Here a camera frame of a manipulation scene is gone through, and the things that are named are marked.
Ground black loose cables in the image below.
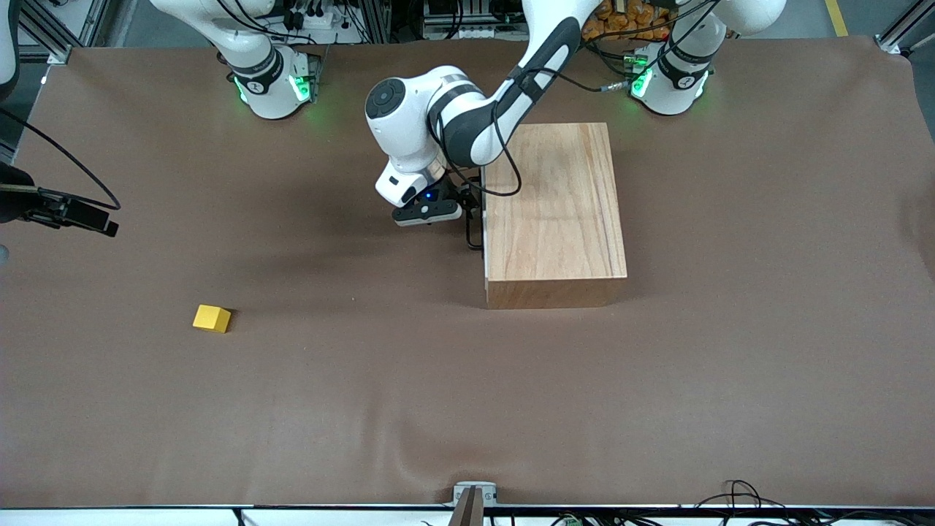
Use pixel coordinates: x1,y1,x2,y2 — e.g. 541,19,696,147
694,479,935,526

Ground brown table cover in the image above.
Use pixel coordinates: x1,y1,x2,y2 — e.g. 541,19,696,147
0,38,935,509

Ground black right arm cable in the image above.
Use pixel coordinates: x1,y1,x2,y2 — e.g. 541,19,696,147
0,107,122,213

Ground white power strip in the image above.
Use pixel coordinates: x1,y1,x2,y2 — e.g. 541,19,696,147
281,4,346,34

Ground grey bracket mount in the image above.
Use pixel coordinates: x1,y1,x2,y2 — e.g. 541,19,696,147
453,481,498,526

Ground grey equipment rack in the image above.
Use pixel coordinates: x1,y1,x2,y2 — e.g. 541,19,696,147
422,0,533,42

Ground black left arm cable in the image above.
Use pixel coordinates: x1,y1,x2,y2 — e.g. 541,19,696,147
431,66,638,199

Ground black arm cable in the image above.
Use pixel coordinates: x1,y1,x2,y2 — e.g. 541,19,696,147
431,66,638,199
0,107,122,213

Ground light wooden cabinet box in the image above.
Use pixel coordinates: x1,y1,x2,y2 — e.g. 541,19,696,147
484,123,629,310

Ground yellow wooden block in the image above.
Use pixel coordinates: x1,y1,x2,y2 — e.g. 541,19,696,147
192,304,232,335

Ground aluminium frame profile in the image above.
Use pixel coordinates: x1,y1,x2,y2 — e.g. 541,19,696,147
875,0,935,56
16,0,74,65

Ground orange objects pile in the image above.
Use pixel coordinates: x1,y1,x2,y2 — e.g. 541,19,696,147
582,0,670,42

